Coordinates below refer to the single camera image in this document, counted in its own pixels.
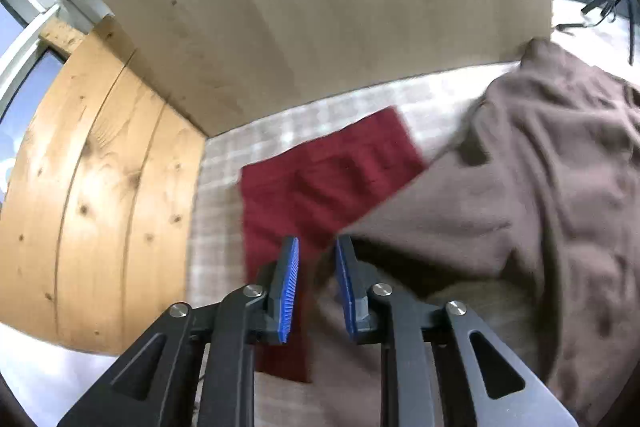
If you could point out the brown sweater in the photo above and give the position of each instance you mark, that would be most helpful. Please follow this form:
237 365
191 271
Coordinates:
500 207

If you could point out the black power adapter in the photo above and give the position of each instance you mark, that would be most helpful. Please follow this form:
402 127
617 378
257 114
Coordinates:
570 27

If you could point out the pine wood panel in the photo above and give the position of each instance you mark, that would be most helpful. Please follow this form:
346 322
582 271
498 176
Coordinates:
100 182

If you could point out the dark red garment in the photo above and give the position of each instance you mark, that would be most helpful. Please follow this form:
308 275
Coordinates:
325 187

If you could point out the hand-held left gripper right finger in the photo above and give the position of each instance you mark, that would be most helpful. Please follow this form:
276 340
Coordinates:
345 287

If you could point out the plaid bed sheet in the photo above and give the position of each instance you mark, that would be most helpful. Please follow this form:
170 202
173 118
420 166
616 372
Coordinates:
225 207

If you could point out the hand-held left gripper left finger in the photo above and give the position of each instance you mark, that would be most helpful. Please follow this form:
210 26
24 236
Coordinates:
290 287

